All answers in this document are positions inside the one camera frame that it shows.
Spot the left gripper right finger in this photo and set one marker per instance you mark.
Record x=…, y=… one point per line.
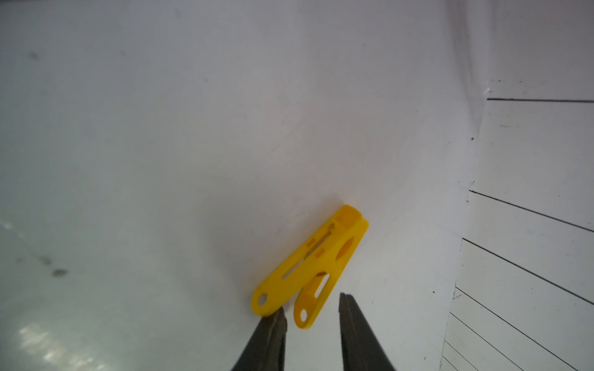
x=360, y=348

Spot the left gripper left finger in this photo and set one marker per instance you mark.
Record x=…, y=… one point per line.
x=266, y=349

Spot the yellow clothespin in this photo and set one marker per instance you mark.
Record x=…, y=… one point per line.
x=311, y=272

